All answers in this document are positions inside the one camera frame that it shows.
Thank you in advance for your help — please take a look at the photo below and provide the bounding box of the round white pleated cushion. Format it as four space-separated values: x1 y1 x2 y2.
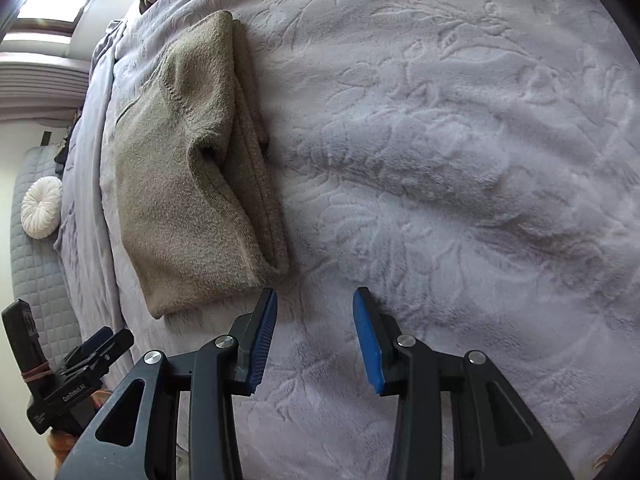
21 176 64 240

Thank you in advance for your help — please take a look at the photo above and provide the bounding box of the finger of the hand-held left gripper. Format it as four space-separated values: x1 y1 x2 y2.
64 326 115 367
75 329 135 377

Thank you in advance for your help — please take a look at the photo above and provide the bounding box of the person's left hand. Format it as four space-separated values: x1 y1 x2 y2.
46 394 108 467

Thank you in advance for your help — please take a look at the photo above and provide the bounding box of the lavender embossed fleece blanket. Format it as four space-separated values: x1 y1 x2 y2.
97 0 640 480

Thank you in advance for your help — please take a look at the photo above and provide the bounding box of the grey quilted mat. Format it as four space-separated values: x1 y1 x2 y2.
10 145 84 367

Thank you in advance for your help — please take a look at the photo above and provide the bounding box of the olive brown knit sweater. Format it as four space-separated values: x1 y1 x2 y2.
112 10 292 320

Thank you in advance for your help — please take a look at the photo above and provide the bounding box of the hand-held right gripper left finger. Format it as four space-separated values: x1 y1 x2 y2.
54 287 279 480

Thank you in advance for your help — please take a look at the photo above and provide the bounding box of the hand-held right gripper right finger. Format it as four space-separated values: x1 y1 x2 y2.
352 287 576 480

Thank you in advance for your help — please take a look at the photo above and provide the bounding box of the grey bed sheet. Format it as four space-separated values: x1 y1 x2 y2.
52 19 132 348

